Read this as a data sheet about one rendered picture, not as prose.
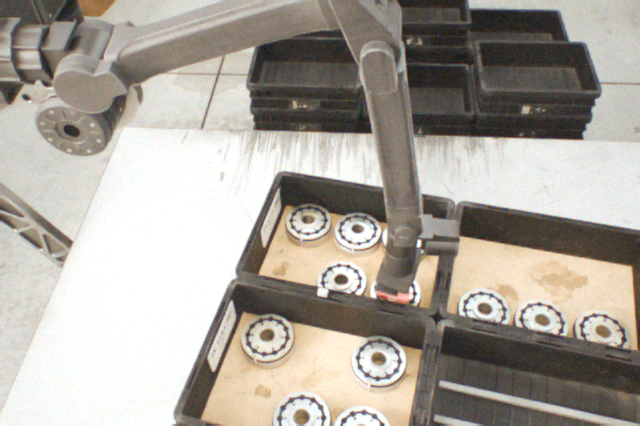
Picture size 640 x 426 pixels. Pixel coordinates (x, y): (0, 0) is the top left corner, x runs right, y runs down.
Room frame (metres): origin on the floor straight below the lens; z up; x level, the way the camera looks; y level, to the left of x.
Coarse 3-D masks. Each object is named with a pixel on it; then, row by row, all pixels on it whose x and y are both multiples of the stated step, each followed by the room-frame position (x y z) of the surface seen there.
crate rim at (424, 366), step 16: (256, 288) 0.69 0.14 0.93; (272, 288) 0.69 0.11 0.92; (288, 288) 0.68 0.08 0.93; (224, 304) 0.66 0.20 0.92; (336, 304) 0.64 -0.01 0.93; (352, 304) 0.64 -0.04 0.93; (368, 304) 0.64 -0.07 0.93; (416, 320) 0.60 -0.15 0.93; (432, 320) 0.60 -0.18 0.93; (208, 336) 0.58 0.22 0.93; (432, 336) 0.57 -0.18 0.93; (192, 368) 0.52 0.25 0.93; (192, 384) 0.49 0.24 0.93; (416, 400) 0.45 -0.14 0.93; (176, 416) 0.44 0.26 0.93; (416, 416) 0.42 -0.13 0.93
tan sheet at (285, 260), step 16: (288, 208) 0.98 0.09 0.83; (384, 224) 0.92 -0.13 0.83; (272, 240) 0.88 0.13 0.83; (288, 240) 0.88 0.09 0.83; (272, 256) 0.84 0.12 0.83; (288, 256) 0.83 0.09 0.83; (304, 256) 0.83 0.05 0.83; (320, 256) 0.83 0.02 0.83; (336, 256) 0.83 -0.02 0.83; (368, 256) 0.83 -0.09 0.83; (432, 256) 0.82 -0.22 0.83; (272, 272) 0.79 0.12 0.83; (288, 272) 0.79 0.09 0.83; (304, 272) 0.79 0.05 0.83; (368, 272) 0.78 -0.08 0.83; (432, 272) 0.78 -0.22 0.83; (368, 288) 0.74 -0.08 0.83; (432, 288) 0.74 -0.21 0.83
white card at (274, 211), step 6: (276, 198) 0.93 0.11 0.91; (276, 204) 0.93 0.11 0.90; (270, 210) 0.89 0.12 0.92; (276, 210) 0.93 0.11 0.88; (270, 216) 0.89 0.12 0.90; (276, 216) 0.92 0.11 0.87; (270, 222) 0.89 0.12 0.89; (264, 228) 0.85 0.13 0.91; (270, 228) 0.88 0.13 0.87; (264, 234) 0.85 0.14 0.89; (264, 240) 0.84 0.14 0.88; (264, 246) 0.84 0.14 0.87
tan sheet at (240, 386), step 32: (320, 352) 0.60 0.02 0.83; (352, 352) 0.60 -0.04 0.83; (416, 352) 0.59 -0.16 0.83; (224, 384) 0.54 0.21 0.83; (256, 384) 0.54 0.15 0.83; (288, 384) 0.53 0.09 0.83; (320, 384) 0.53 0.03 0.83; (352, 384) 0.53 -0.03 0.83; (224, 416) 0.48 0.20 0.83; (256, 416) 0.47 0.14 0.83; (384, 416) 0.47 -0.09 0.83
